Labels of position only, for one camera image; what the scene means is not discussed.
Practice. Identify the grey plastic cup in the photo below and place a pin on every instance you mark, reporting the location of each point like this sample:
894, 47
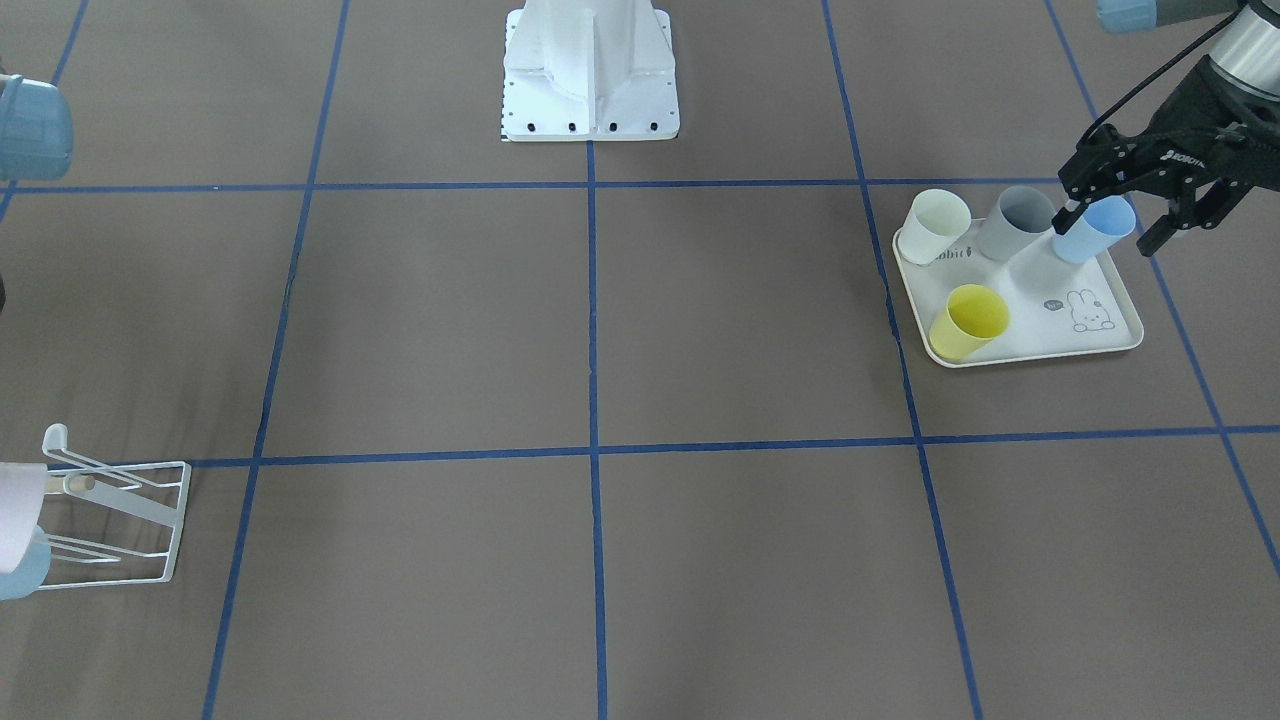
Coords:
1020, 215

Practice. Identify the yellow plastic cup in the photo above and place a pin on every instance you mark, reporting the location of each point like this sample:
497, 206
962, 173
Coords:
972, 316

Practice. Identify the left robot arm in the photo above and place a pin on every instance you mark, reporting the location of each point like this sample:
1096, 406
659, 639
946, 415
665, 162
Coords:
1242, 42

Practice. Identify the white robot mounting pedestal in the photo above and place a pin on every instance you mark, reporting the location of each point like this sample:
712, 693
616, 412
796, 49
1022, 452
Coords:
579, 71

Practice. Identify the light blue plastic cup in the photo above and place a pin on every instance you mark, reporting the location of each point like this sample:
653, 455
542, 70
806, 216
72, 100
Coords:
32, 570

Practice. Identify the cream rabbit print tray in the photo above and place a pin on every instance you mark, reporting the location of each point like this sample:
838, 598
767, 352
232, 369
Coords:
1056, 309

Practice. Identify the pink plastic cup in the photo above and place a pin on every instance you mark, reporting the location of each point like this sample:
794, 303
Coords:
23, 487

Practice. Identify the white wire cup rack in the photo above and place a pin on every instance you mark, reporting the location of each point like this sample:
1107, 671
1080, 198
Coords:
110, 524

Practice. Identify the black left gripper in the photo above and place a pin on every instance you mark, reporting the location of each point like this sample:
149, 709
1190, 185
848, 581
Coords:
1196, 103

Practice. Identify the cream white plastic cup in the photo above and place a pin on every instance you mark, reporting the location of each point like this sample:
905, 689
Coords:
936, 220

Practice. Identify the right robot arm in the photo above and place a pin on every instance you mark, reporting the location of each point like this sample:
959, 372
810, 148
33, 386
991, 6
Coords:
37, 137

